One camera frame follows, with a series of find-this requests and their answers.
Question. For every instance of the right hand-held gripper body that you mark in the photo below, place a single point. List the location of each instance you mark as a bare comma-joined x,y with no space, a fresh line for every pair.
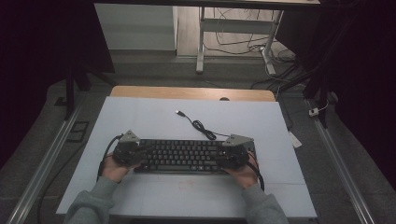
235,155

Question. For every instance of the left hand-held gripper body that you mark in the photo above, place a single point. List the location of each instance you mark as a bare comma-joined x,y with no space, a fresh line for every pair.
127,154

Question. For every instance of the black keyboard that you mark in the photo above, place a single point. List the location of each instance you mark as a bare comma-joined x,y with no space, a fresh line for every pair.
186,155

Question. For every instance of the person's left hand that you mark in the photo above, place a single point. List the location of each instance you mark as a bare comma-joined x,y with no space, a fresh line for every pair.
115,171

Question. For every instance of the person's right hand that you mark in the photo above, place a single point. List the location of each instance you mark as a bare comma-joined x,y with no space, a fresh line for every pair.
246,177

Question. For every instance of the white board mat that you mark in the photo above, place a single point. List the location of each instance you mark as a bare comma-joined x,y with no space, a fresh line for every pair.
186,121

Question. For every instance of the white paper tag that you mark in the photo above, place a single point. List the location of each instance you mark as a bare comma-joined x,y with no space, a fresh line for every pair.
295,140

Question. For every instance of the wooden table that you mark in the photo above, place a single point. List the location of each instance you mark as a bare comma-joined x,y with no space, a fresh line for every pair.
186,92

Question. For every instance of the black metal stand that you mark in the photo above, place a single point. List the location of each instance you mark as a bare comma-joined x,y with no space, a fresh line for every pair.
70,90
322,90

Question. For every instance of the small white adapter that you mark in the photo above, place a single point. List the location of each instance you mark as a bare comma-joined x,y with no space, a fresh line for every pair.
313,112

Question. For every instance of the white cabinet panel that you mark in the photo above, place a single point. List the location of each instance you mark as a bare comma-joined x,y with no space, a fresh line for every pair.
134,28

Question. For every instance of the black curtain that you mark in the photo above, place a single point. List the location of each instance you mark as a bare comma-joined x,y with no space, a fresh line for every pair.
31,62
367,77

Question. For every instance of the black floor socket frame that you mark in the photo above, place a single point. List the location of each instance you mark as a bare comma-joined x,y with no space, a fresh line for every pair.
72,132

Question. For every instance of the aluminium rail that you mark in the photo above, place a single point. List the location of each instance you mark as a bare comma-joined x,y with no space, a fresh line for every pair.
339,168
43,168

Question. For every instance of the white desk frame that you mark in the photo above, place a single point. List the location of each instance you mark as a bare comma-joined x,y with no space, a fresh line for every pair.
233,25

